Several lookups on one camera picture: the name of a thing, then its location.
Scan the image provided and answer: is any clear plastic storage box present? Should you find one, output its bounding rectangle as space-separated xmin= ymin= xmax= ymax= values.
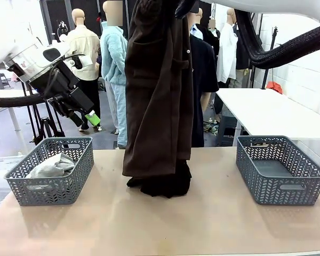
xmin=0 ymin=154 xmax=23 ymax=193

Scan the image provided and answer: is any mannequin in black coat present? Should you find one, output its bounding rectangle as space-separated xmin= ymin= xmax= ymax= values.
xmin=202 ymin=19 xmax=221 ymax=58

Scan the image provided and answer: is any black light stand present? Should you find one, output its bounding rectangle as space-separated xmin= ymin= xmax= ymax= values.
xmin=261 ymin=26 xmax=279 ymax=90

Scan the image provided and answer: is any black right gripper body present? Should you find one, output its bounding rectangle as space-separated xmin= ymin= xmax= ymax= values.
xmin=182 ymin=0 xmax=201 ymax=13

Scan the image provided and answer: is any small white table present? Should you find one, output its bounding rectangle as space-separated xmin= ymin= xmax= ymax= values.
xmin=0 ymin=89 xmax=41 ymax=150

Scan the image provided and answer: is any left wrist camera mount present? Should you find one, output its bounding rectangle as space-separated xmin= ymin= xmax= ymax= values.
xmin=65 ymin=54 xmax=94 ymax=70

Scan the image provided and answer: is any mannequin in light blue fleece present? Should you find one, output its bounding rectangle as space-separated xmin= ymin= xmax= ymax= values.
xmin=100 ymin=1 xmax=131 ymax=149

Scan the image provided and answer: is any grey plastic woven basket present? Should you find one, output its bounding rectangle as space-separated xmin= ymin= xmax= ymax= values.
xmin=4 ymin=136 xmax=94 ymax=206
xmin=236 ymin=135 xmax=320 ymax=206

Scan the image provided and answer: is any black camera tripod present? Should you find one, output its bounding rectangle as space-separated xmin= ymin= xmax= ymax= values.
xmin=21 ymin=79 xmax=67 ymax=145

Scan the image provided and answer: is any person's left forearm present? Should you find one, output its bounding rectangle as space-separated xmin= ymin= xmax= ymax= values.
xmin=199 ymin=92 xmax=212 ymax=113

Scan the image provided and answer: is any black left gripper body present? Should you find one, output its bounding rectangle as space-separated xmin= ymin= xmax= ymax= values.
xmin=29 ymin=61 xmax=94 ymax=121

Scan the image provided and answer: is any red cloth object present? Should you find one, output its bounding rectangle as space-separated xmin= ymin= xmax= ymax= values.
xmin=266 ymin=81 xmax=283 ymax=94

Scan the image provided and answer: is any light grey knit sweater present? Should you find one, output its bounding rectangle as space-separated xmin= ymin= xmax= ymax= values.
xmin=25 ymin=152 xmax=76 ymax=179

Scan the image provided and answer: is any mannequin in white shirt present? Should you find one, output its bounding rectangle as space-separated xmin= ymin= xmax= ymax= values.
xmin=216 ymin=7 xmax=239 ymax=85

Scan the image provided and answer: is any grey square stool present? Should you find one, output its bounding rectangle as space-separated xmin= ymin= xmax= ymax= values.
xmin=216 ymin=115 xmax=242 ymax=147

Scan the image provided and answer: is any mannequin in black jacket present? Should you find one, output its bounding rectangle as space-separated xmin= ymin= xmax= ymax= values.
xmin=229 ymin=39 xmax=254 ymax=89

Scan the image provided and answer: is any person in black t-shirt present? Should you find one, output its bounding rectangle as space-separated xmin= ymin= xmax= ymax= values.
xmin=188 ymin=34 xmax=220 ymax=148

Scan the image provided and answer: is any mannequin in pale blue shirt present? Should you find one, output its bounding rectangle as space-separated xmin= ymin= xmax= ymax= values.
xmin=193 ymin=7 xmax=205 ymax=41

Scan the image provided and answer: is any large white table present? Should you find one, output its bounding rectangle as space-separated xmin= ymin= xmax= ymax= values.
xmin=215 ymin=87 xmax=320 ymax=147

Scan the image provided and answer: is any right arm black cable sleeve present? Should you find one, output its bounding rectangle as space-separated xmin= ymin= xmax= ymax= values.
xmin=234 ymin=9 xmax=320 ymax=70

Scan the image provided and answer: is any brown sweatshirt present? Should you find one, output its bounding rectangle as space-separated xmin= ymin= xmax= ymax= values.
xmin=122 ymin=0 xmax=195 ymax=180

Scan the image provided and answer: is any mannequin in cream jacket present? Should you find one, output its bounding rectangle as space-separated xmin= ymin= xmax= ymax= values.
xmin=63 ymin=9 xmax=102 ymax=133

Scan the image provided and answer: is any dark grey step stool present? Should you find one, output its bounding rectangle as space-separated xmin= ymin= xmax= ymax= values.
xmin=0 ymin=73 xmax=11 ymax=90

